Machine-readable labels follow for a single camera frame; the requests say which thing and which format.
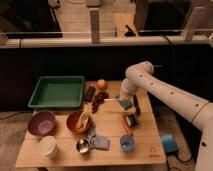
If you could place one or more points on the metal fork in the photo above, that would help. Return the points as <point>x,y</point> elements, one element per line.
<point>111,99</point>

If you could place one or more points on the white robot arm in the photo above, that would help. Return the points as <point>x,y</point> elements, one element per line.
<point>194,109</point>

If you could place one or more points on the blue cup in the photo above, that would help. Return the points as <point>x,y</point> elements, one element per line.
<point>127,143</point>

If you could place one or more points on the metal cup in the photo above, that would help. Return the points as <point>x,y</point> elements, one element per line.
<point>83,146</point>

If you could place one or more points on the white cup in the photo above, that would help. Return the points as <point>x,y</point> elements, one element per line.
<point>47,147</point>

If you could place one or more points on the orange fruit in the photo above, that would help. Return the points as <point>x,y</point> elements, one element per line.
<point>101,84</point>

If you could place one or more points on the dark grape bunch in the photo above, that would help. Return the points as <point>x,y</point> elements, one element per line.
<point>99,99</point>

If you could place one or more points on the teal sponge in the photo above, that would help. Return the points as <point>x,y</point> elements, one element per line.
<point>126,104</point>

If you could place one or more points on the black round gadget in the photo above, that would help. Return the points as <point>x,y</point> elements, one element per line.
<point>131,120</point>

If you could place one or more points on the yellow banana peel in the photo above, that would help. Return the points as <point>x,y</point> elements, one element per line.
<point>84,117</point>

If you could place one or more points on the wooden table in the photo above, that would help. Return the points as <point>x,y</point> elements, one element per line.
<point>148,148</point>

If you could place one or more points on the brown bowl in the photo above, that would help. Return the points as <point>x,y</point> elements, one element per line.
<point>76,124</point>

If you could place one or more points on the orange carrot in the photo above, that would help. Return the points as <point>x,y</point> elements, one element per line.
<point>126,127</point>

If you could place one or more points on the green plastic tray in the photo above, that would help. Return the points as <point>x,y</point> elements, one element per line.
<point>58,92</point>

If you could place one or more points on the blue grey cloth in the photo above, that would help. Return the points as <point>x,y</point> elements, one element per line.
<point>97,141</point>

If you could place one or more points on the purple bowl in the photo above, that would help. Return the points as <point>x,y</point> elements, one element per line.
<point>42,123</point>

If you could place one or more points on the blue box on floor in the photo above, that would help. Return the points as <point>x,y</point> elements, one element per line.
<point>169,144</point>

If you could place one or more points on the white horizontal rail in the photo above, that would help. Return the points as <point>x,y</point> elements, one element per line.
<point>104,41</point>

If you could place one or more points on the white slanted post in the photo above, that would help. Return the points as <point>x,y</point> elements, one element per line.
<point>190,29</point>

